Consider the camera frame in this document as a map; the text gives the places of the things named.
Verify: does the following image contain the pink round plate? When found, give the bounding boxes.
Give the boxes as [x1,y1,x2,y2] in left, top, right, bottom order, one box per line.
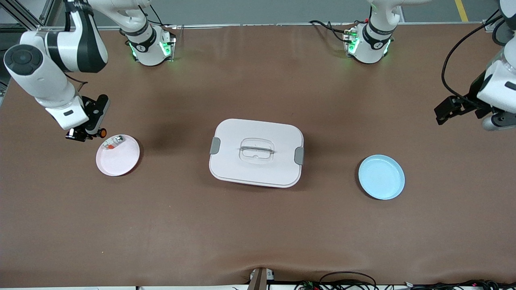
[96,134,141,177]

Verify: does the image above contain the light blue round plate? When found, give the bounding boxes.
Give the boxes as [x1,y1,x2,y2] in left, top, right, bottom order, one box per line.
[358,154,406,201]

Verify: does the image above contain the white lidded storage box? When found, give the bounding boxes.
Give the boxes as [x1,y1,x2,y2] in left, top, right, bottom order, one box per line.
[208,118,305,189]

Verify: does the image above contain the small silver orange switch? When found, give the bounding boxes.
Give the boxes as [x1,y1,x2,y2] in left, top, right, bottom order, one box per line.
[102,136,125,151]

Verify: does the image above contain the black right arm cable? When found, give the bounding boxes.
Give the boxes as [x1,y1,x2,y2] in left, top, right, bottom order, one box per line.
[64,72,89,94]

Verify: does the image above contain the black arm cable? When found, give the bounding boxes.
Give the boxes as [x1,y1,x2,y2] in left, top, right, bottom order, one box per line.
[64,72,89,94]
[441,12,502,109]

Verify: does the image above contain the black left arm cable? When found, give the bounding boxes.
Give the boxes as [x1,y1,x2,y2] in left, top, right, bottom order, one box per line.
[441,12,502,109]

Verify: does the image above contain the black right base cables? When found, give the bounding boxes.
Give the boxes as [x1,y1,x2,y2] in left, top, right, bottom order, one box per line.
[137,0,178,31]

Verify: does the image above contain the black base cables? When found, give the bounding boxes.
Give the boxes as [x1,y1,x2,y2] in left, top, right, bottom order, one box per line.
[137,0,178,31]
[309,19,355,45]

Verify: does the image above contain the black left base cables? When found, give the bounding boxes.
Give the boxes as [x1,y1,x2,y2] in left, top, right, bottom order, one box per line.
[309,19,355,45]

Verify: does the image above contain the black cable bundle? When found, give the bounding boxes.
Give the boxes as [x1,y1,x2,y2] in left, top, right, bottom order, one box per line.
[294,271,379,290]
[405,279,516,290]

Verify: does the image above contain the brown camera mount bracket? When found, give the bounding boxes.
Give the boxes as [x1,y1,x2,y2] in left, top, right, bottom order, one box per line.
[247,267,275,290]

